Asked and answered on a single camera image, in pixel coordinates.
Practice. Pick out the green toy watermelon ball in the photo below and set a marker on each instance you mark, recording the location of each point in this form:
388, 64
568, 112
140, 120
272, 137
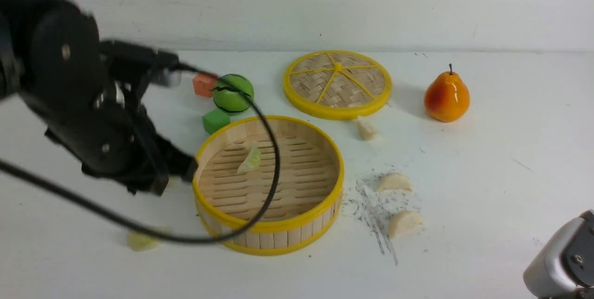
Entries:
229, 100

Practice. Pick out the white dumpling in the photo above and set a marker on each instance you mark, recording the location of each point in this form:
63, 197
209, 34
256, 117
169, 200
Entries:
404, 221
395, 181
366, 129

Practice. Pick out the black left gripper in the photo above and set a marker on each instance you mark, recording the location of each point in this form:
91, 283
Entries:
107, 129

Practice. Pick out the orange toy pear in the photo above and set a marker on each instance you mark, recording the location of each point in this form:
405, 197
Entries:
447, 98

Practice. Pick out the bamboo steamer tray yellow rim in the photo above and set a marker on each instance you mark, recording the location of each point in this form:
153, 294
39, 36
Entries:
308, 197

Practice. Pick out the green foam cube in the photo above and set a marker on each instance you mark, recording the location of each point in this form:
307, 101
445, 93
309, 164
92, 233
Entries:
214, 120

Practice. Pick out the pale green dumpling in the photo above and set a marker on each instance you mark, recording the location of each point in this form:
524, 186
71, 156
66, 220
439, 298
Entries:
139, 242

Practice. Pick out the yellow bamboo steamer lid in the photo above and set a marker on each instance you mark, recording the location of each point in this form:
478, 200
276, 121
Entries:
337, 85

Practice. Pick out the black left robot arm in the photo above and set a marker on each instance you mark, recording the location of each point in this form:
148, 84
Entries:
51, 40

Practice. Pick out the orange foam cube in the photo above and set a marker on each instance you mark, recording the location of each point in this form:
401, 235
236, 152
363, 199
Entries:
204, 84

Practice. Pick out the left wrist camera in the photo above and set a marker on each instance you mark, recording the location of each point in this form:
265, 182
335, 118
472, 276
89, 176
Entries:
136, 64

